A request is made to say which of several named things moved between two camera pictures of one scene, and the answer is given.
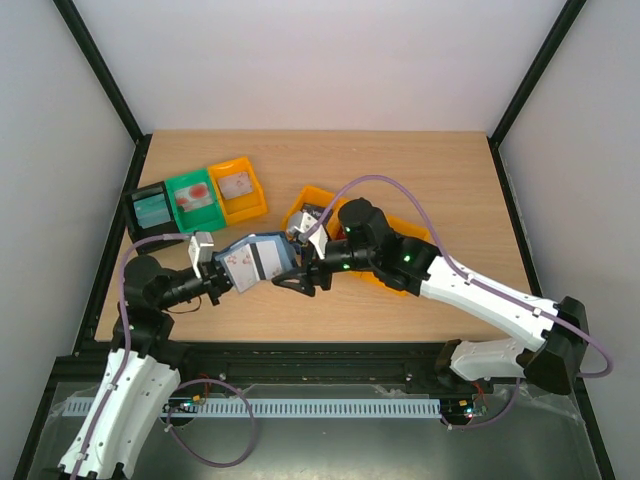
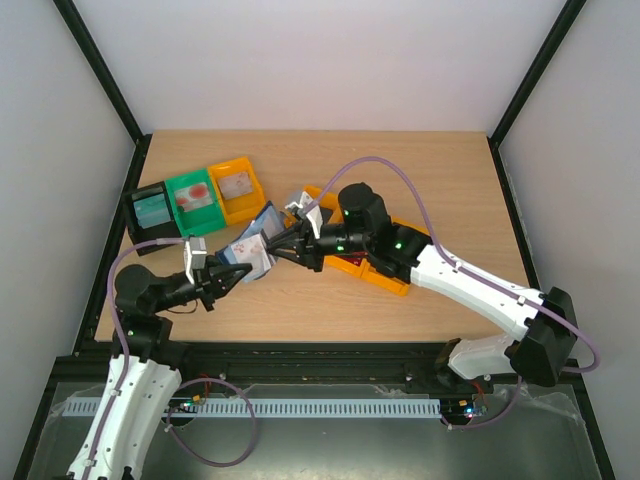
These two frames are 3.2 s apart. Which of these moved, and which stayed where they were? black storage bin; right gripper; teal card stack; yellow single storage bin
Moved: right gripper
Stayed: teal card stack; black storage bin; yellow single storage bin
